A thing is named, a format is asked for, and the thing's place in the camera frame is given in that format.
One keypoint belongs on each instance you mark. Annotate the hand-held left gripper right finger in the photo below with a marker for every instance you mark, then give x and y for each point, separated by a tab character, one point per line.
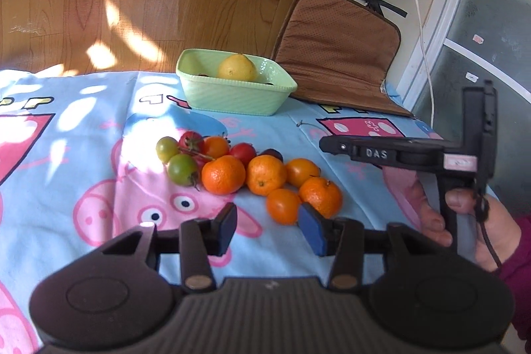
312	229

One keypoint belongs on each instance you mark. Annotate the light green plastic bowl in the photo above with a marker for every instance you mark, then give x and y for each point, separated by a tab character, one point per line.
232	97

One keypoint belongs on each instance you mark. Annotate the brown seat cushion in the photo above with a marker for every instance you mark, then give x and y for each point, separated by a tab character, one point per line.
332	47

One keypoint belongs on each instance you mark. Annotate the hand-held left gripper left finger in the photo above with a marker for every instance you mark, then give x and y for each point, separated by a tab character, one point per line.
226	229

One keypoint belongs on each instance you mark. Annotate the blue cartoon printed blanket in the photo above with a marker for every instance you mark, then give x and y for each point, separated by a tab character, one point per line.
83	155

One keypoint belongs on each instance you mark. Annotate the yellow lemon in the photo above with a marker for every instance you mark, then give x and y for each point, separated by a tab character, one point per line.
237	68

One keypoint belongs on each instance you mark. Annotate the white framed glass door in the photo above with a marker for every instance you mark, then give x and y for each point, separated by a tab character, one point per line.
485	26

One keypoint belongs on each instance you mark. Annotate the person's right hand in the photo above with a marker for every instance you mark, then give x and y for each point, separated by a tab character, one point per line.
500	229

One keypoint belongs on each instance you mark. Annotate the person's right forearm maroon sleeve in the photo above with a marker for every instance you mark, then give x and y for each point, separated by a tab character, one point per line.
518	287

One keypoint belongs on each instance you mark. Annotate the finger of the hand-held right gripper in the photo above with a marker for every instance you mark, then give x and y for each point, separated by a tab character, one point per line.
336	146

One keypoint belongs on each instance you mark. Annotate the green tomato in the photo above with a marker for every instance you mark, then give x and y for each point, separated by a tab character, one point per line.
166	148
181	168

